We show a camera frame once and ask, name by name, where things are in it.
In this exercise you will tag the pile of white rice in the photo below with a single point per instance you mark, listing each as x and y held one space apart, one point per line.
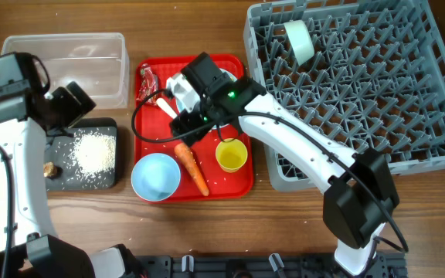
92 154

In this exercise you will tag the orange carrot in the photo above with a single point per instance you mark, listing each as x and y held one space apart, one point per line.
185 155

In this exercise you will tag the light blue bowl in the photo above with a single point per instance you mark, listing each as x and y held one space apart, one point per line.
155 177

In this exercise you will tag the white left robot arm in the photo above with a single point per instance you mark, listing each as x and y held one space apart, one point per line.
29 245

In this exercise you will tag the red serving tray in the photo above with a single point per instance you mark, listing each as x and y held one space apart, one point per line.
152 122

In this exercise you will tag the yellow plastic cup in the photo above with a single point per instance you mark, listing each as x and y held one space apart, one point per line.
231 155

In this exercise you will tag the red foil snack wrapper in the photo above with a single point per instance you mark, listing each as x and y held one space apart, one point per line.
148 81

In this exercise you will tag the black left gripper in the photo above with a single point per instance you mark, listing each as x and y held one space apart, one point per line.
78 110

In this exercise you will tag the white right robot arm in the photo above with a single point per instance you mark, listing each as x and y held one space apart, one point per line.
359 192

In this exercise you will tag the grey dishwasher rack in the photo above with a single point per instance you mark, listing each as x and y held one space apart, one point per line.
377 77

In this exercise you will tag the clear plastic bin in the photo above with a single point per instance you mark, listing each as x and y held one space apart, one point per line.
98 62

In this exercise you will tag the black tray bin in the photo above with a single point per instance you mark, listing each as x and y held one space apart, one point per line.
58 149

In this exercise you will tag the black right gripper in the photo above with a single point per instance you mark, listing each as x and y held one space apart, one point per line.
186 125

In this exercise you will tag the brown food scrap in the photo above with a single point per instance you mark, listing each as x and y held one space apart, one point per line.
50 170

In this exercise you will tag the mint green bowl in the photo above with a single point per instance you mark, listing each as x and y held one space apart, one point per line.
300 41

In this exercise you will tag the white plastic spoon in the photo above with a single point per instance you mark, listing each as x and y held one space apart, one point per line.
163 105

